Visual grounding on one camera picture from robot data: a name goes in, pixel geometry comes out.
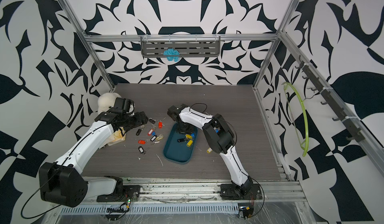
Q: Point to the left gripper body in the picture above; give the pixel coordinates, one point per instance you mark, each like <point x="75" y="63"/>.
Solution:
<point x="135" y="121"/>

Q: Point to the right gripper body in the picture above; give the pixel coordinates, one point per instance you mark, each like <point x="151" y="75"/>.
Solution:
<point x="186" y="129"/>

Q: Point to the teal plastic storage box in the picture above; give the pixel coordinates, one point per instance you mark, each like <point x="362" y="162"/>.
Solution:
<point x="176" y="148"/>

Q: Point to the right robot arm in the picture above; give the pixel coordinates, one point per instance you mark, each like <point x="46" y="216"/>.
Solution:
<point x="222" y="140"/>

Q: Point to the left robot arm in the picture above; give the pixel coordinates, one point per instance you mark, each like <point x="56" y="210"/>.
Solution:
<point x="61" y="182"/>

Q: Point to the tissue packet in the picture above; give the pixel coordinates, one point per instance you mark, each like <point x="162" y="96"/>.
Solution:
<point x="115" y="138"/>

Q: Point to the white teddy bear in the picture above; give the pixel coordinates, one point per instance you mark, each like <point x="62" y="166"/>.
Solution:
<point x="107" y="101"/>

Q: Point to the teal scrunchie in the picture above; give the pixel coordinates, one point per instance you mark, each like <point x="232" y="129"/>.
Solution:
<point x="172" y="54"/>

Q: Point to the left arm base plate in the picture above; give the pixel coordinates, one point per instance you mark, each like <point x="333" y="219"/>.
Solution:
<point x="121" y="193"/>

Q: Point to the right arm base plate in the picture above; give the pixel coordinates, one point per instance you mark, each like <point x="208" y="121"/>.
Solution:
<point x="234" y="192"/>

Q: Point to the grey wall shelf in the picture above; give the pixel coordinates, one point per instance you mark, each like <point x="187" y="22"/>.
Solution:
<point x="188" y="46"/>

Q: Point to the black hook rail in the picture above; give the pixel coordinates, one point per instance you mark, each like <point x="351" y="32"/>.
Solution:
<point x="332" y="100"/>

